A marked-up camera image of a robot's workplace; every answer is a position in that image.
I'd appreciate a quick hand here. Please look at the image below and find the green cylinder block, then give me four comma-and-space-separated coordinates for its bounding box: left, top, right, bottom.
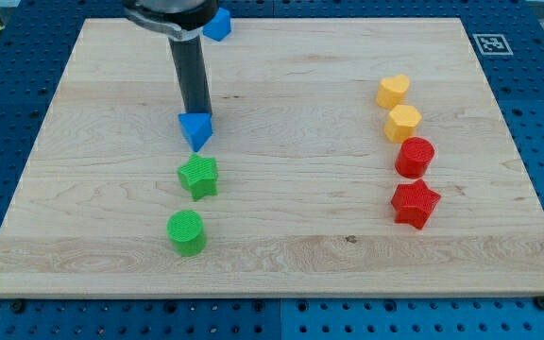
167, 210, 207, 257

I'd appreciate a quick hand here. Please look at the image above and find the green star block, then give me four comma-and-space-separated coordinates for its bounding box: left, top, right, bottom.
177, 153, 218, 201

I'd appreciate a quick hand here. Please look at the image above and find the yellow heart block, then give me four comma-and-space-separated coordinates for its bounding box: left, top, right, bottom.
375, 74, 410, 110

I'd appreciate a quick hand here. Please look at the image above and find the blue triangle block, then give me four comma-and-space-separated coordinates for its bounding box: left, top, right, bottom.
178, 113, 213, 152

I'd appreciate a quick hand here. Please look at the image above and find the blue cube block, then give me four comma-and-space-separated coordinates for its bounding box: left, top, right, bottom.
203, 8, 231, 42

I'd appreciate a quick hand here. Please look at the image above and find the yellow hexagon block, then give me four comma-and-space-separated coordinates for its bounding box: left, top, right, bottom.
383, 104, 422, 144

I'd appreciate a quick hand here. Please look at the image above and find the white fiducial marker tag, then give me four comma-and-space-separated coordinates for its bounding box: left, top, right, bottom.
473, 33, 513, 56

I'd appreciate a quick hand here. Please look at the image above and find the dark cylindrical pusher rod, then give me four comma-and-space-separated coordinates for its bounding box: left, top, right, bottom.
169, 36, 213, 113

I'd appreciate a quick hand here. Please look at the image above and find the red star block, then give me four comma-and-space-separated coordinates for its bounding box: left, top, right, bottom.
390, 178, 442, 230

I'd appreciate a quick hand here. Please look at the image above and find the wooden board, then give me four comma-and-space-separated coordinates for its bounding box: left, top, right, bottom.
0, 18, 544, 299

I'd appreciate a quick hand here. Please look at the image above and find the red cylinder block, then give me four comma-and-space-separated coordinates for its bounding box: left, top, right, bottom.
395, 137, 435, 179

